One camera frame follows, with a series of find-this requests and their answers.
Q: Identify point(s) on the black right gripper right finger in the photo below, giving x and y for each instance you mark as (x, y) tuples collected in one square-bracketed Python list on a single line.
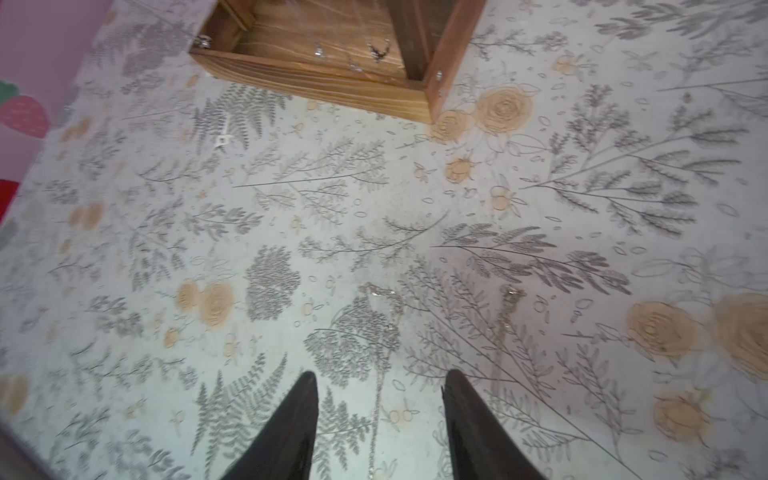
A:
[(479, 446)]

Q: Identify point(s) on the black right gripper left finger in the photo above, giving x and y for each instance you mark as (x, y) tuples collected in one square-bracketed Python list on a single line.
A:
[(283, 449)]

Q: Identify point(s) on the wooden jewelry display stand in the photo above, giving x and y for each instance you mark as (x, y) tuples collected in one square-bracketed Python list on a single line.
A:
[(396, 58)]

